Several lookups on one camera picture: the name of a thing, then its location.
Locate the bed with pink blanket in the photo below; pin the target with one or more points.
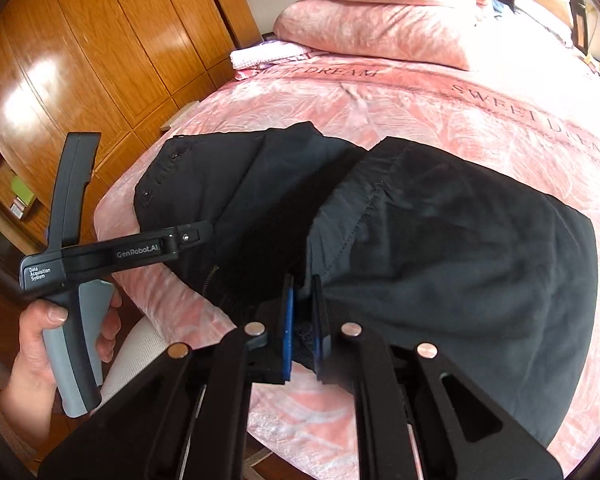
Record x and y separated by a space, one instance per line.
430 110

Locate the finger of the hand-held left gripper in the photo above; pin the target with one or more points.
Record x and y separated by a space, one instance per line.
187 234

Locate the black quilted pants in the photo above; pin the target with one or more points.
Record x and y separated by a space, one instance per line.
430 260

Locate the folded white lilac cloth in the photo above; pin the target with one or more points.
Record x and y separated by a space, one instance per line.
267 55

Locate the green box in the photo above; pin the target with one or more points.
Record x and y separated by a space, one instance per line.
21 189

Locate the dark wooden headboard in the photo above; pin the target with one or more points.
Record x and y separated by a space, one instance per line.
577 15

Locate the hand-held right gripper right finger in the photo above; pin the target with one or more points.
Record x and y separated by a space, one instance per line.
321 330

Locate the person's left forearm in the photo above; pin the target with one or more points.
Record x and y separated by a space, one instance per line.
5 422

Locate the person's left hand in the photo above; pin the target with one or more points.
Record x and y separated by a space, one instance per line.
27 370

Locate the wooden wardrobe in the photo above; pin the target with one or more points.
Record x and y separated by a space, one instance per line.
105 35

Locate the wooden shelf unit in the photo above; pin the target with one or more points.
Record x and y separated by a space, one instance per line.
0 220

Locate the white pillow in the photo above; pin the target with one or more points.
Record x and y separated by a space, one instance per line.
542 17

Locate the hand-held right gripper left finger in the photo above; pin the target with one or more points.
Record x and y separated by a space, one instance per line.
288 330

